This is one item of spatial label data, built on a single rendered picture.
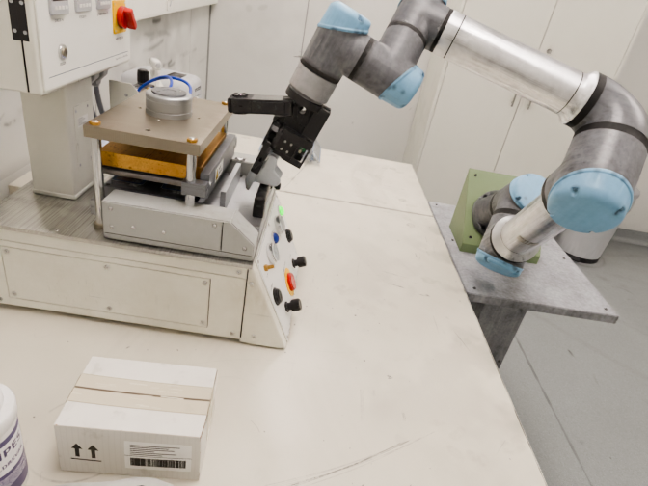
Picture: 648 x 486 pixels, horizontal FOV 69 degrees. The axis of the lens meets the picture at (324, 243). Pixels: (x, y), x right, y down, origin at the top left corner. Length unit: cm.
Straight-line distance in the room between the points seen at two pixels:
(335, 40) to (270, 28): 249
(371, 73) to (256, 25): 252
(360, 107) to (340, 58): 254
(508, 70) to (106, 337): 83
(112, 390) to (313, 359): 36
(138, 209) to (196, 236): 10
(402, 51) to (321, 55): 13
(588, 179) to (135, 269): 75
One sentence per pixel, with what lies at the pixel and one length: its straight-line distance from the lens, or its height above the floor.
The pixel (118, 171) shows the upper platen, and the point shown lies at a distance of 87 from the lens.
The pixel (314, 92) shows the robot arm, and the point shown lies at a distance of 82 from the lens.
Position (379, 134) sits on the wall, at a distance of 340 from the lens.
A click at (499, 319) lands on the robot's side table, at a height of 54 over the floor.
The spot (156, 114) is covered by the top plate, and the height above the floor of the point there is 112.
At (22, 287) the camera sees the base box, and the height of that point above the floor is 80.
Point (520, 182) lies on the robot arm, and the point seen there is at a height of 101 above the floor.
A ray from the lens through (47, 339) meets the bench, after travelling 95.
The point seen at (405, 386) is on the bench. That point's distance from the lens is 91.
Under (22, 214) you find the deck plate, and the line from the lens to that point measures 95.
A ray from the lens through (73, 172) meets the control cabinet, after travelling 98.
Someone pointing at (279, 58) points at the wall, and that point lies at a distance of 330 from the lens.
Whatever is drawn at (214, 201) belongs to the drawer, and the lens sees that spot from 91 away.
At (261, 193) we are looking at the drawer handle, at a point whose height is 101.
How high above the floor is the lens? 137
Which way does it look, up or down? 29 degrees down
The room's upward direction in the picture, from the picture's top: 11 degrees clockwise
